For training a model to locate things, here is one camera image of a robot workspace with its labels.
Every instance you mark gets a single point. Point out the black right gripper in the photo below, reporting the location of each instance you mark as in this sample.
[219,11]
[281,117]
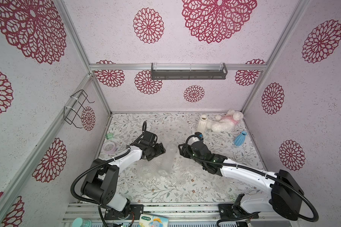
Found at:
[186,150]

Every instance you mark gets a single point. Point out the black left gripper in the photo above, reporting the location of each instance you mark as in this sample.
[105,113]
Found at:
[160,150]

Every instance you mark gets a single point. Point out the white cream vase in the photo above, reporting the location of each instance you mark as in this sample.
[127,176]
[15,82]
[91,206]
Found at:
[202,124]

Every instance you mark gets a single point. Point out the bubble wrap sheet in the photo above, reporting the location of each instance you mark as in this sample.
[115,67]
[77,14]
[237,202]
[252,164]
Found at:
[147,170]

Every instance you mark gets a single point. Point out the blue vase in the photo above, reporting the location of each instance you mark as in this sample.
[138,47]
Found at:
[240,139]

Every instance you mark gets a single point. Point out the clear glass vase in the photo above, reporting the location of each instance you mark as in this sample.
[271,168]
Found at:
[164,172]

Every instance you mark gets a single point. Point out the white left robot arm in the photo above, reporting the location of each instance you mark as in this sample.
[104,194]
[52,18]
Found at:
[98,184]

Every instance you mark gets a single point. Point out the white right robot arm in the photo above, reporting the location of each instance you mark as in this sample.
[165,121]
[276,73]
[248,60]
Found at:
[281,193]

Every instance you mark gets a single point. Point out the green small box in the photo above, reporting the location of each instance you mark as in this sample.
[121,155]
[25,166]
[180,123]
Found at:
[109,136]

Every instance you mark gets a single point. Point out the white plush dog pink shirt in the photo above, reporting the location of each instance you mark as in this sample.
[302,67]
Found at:
[225,123]

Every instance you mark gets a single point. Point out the tissue pack with cartoon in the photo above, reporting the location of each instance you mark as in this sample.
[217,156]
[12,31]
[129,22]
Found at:
[147,220]

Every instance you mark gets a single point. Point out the teal bottle cap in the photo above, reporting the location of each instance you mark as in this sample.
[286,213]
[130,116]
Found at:
[80,222]

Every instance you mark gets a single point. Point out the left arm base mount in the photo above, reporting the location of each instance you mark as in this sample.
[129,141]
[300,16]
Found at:
[130,212]

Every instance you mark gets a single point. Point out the black wall shelf rack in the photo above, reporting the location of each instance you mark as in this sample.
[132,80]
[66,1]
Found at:
[189,74]

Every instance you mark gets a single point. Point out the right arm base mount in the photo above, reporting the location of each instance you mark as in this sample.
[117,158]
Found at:
[234,211]

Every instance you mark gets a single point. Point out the black wire wall basket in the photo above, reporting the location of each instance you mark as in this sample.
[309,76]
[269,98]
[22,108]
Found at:
[73,111]

